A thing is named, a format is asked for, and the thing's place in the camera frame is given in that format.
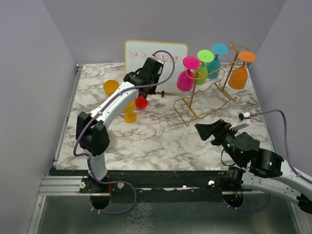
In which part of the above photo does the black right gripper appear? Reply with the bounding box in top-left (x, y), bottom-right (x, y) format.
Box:
top-left (195, 118), bottom-right (243, 166)

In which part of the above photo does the red wine glass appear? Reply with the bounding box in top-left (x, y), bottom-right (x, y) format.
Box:
top-left (135, 96), bottom-right (148, 109)

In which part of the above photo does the yellow wine glass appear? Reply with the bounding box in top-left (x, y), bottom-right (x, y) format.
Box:
top-left (103, 79), bottom-right (119, 97)
top-left (123, 101), bottom-right (137, 123)

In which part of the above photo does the pink wine glass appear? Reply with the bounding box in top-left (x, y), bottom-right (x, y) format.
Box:
top-left (176, 56), bottom-right (200, 92)

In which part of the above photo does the gold wire glass rack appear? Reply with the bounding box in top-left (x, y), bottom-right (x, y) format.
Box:
top-left (173, 41), bottom-right (251, 126)

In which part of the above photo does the orange wine glass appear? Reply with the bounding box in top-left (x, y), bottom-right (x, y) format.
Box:
top-left (228, 51), bottom-right (256, 90)

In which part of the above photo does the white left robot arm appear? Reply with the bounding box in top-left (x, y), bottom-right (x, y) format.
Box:
top-left (74, 56), bottom-right (164, 193)

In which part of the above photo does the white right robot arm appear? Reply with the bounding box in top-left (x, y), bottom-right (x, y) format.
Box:
top-left (195, 119), bottom-right (312, 214)

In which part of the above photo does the green wine glass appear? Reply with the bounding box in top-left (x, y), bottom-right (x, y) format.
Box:
top-left (193, 49), bottom-right (215, 85)

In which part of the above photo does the teal wine glass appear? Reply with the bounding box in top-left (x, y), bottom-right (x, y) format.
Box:
top-left (206, 43), bottom-right (228, 79)

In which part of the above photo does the yellow framed whiteboard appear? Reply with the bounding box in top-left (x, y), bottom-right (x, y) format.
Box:
top-left (124, 40), bottom-right (188, 94)

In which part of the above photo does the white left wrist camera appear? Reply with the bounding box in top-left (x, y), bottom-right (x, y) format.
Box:
top-left (151, 55), bottom-right (164, 65)

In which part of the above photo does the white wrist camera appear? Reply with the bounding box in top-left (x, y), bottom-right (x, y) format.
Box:
top-left (151, 55), bottom-right (164, 65)
top-left (230, 112), bottom-right (251, 131)

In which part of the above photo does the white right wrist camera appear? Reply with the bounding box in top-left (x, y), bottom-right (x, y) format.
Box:
top-left (230, 112), bottom-right (251, 131)

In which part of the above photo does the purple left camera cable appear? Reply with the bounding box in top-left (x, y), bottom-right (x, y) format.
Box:
top-left (73, 50), bottom-right (176, 186)

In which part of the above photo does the purple camera cable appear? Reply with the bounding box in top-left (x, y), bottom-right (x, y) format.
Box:
top-left (248, 109), bottom-right (312, 185)
top-left (73, 50), bottom-right (176, 186)

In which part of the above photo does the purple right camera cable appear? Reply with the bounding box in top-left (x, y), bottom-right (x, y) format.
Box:
top-left (248, 109), bottom-right (312, 185)

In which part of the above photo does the aluminium left side rail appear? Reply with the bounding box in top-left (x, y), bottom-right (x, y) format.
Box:
top-left (52, 64), bottom-right (83, 168)

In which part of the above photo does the black front mounting rail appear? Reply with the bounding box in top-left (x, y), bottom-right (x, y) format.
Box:
top-left (49, 168), bottom-right (242, 203)

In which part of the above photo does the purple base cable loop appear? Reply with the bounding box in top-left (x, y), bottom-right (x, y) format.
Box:
top-left (89, 181), bottom-right (137, 215)

